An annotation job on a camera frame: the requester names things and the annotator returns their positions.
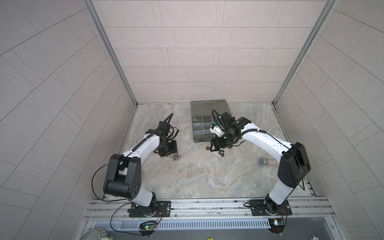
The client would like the grey compartment organizer box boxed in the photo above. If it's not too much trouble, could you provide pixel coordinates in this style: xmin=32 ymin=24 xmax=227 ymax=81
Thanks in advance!
xmin=191 ymin=100 xmax=231 ymax=143

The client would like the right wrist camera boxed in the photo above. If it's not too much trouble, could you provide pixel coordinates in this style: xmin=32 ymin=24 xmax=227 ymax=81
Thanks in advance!
xmin=210 ymin=123 xmax=224 ymax=137

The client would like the left controller board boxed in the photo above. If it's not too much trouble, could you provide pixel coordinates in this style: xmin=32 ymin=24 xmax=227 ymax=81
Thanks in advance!
xmin=139 ymin=221 xmax=157 ymax=236

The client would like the aluminium rail frame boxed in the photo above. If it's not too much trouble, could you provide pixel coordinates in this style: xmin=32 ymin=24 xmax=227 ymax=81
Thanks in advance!
xmin=84 ymin=196 xmax=336 ymax=221

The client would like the glitter tube with cap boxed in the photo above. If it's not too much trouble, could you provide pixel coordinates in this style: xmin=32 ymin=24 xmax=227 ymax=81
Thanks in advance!
xmin=259 ymin=158 xmax=280 ymax=167

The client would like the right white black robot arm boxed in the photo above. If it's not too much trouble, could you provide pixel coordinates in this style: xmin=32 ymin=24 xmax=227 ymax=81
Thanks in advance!
xmin=210 ymin=110 xmax=311 ymax=215

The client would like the silver nuts pile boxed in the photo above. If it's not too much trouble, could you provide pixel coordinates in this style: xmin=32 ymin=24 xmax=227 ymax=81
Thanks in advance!
xmin=170 ymin=153 xmax=181 ymax=161

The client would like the right controller board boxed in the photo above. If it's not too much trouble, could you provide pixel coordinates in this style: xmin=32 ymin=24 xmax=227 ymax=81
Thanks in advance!
xmin=268 ymin=218 xmax=286 ymax=234

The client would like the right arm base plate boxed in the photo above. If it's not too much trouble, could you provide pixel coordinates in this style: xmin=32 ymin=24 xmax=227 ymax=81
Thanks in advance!
xmin=244 ymin=200 xmax=293 ymax=216

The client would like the controller board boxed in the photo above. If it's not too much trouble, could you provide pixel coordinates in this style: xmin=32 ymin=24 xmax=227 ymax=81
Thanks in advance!
xmin=268 ymin=218 xmax=286 ymax=234
xmin=139 ymin=221 xmax=157 ymax=236

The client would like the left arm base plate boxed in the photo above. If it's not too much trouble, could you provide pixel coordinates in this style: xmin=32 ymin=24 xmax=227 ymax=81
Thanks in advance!
xmin=128 ymin=201 xmax=172 ymax=218

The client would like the white fan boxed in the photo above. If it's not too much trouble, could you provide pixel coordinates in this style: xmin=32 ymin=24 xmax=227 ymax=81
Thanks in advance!
xmin=80 ymin=228 xmax=113 ymax=240

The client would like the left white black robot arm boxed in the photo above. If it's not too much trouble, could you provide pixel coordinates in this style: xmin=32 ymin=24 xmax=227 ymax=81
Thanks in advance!
xmin=103 ymin=118 xmax=179 ymax=208

